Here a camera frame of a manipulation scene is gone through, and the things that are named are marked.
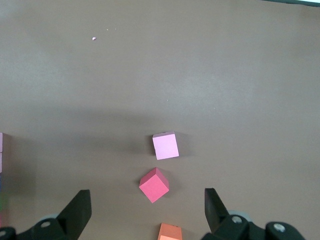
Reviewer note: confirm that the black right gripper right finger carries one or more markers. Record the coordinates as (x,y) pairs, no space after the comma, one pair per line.
(217,215)

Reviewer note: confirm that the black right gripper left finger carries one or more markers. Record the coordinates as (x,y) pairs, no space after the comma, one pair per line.
(72,217)

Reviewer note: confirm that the pink foam block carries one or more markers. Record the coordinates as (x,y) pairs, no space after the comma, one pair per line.
(165,147)
(1,142)
(1,162)

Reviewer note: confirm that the orange foam block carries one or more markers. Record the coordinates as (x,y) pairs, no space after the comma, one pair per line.
(170,232)

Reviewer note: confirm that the red foam block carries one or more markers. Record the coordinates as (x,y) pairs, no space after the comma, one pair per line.
(153,187)

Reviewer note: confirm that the brown paper table cover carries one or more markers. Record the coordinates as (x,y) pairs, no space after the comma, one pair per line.
(175,75)

